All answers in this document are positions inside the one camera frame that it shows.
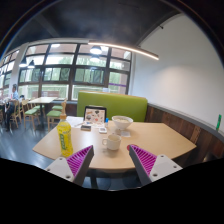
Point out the black-framed picture stand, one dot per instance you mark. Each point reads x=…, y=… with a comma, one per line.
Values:
x=94, y=116

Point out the white ceramic bowl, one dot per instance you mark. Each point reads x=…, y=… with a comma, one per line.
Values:
x=122, y=122

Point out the small green wall item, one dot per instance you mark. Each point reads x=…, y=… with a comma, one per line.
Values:
x=218, y=121

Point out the white ceramic mug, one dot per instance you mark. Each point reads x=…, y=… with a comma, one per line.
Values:
x=113, y=142

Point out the green upholstered bench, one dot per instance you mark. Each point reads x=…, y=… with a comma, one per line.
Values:
x=116, y=103

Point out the white paper sheets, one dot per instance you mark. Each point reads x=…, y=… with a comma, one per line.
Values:
x=75, y=121

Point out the wooden chairs with green seats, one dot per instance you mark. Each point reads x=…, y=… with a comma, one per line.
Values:
x=31, y=112

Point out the small blue-capped bottle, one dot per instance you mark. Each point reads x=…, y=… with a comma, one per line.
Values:
x=106, y=122

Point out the light wooden dining table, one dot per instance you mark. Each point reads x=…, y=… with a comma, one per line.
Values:
x=43, y=99

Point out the person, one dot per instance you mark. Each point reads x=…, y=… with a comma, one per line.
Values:
x=11, y=106

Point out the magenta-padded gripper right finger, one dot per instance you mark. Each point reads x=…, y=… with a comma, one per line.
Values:
x=160, y=166

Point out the clear plastic packet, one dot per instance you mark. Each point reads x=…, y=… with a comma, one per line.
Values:
x=125, y=133

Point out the long linear ceiling lamp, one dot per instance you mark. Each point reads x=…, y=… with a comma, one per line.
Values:
x=126, y=48

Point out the yellow drink bottle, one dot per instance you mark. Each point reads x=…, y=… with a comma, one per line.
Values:
x=65, y=136

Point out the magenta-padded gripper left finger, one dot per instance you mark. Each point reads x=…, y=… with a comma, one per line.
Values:
x=63, y=168

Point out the pendant ceiling lights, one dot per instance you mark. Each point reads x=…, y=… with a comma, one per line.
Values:
x=96, y=50

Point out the small dark box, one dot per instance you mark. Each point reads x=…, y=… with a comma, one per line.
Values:
x=85, y=127

